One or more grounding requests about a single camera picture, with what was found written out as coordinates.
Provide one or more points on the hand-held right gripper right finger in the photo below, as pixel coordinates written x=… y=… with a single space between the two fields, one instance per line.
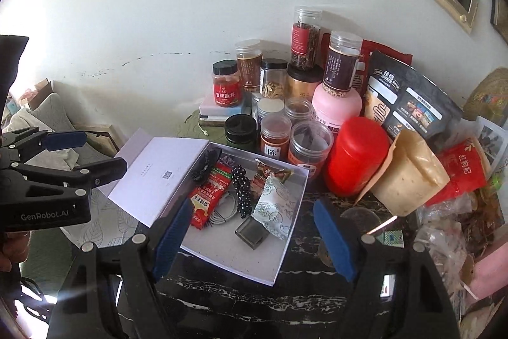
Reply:
x=335 y=243

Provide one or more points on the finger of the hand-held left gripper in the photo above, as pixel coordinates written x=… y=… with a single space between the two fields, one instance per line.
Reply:
x=65 y=140
x=103 y=170

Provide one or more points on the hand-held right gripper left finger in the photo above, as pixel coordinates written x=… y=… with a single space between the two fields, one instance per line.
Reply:
x=172 y=243

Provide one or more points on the white gift box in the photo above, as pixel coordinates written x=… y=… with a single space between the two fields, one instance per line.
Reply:
x=226 y=249

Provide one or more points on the red snack packet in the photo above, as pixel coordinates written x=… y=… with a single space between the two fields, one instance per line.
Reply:
x=208 y=200

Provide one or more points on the white patterned sachet packet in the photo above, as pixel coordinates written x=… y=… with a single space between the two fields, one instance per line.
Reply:
x=274 y=210

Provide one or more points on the dark translucent small case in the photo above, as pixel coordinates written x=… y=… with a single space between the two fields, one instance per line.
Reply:
x=251 y=233

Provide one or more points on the brown crinkled snack packet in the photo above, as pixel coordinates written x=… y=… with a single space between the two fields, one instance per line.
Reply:
x=260 y=178

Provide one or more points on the person's left hand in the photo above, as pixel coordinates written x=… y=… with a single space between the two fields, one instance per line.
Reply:
x=12 y=249

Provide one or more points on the drinking glass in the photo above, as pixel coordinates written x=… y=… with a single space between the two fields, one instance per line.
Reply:
x=357 y=220

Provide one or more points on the beige framed board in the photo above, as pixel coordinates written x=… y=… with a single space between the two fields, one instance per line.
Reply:
x=105 y=134

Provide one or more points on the grey leaf-pattern chair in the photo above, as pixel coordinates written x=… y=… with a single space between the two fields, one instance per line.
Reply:
x=53 y=104

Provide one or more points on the white cloth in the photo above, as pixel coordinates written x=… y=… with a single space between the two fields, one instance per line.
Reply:
x=27 y=120

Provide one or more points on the thin wooden stick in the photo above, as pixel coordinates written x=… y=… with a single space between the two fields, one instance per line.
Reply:
x=383 y=226

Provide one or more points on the blue and white medicine box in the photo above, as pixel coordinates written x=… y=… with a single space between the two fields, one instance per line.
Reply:
x=393 y=237

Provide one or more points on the red canister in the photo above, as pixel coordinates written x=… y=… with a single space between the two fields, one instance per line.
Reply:
x=355 y=156

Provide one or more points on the kraft paper pouch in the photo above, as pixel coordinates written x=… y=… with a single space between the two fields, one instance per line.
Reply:
x=408 y=176

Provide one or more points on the clear jar with orange label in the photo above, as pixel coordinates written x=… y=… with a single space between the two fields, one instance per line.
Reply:
x=309 y=146

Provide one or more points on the green mat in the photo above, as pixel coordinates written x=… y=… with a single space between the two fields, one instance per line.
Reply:
x=194 y=126

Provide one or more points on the clear plastic bag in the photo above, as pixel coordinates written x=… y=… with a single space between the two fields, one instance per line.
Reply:
x=440 y=243

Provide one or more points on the orange powder jar white label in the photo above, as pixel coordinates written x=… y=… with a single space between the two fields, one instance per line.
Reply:
x=276 y=136

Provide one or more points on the dark green jar black lid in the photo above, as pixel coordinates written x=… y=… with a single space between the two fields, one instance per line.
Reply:
x=240 y=130

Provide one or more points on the pink canister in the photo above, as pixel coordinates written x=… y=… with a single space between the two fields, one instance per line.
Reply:
x=337 y=108

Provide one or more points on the small clear jar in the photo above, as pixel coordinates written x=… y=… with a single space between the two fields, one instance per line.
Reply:
x=298 y=108

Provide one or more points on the red goji berry packet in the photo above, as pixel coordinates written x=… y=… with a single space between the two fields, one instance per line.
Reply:
x=464 y=168

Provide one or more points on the clear jar with silver lid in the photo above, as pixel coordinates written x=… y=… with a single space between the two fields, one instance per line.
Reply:
x=270 y=108

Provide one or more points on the pink cloth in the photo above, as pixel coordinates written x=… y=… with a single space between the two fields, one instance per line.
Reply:
x=490 y=267

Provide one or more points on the black oats pouch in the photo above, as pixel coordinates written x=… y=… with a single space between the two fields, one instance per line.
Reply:
x=416 y=100

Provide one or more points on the black-lid jar of dried slices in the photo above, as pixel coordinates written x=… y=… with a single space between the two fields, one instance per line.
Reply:
x=274 y=79

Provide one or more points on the clear jar with brown label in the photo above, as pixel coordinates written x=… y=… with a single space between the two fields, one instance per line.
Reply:
x=249 y=65

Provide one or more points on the clear grain jar dark label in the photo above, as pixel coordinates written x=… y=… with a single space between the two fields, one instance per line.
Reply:
x=343 y=61

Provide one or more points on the white card with dark photo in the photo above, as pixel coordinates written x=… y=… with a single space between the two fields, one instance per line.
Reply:
x=490 y=140

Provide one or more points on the tall tea jar red label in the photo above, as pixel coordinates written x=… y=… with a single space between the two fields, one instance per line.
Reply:
x=305 y=37

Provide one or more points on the woven straw fan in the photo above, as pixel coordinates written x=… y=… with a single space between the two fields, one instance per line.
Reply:
x=488 y=92

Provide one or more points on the dark picture frame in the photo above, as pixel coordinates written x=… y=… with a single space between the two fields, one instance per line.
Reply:
x=501 y=9

